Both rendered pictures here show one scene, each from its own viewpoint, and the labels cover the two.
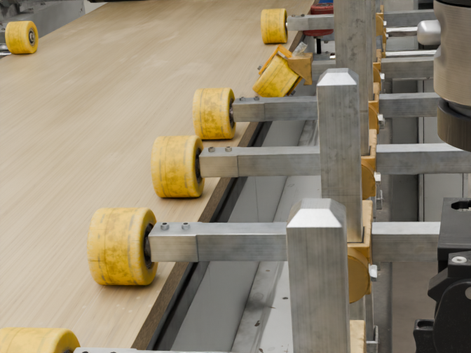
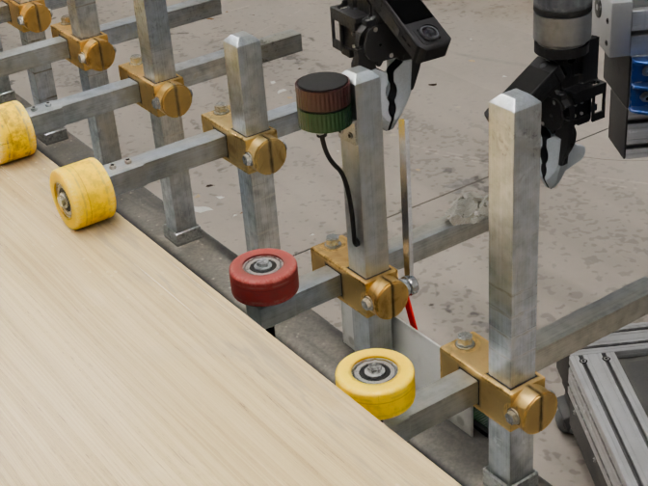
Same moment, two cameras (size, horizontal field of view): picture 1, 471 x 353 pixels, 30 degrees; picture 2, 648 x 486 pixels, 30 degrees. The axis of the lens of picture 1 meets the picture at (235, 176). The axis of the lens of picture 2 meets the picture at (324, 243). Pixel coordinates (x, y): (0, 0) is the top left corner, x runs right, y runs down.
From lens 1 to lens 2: 1.13 m
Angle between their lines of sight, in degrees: 41
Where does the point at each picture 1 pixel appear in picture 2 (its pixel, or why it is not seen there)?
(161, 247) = (40, 122)
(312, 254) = (249, 58)
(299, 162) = (42, 54)
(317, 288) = (252, 74)
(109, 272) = (14, 149)
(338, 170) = (158, 34)
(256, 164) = (12, 65)
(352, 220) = (170, 64)
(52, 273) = not seen: outside the picture
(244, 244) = (94, 103)
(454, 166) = not seen: hidden behind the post
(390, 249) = not seen: hidden behind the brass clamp
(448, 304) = (368, 36)
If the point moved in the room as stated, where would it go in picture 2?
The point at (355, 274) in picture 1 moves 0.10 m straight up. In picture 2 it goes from (183, 94) to (175, 29)
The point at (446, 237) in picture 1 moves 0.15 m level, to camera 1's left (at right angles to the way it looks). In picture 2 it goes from (352, 15) to (260, 55)
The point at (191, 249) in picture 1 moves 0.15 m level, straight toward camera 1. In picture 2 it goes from (61, 118) to (131, 142)
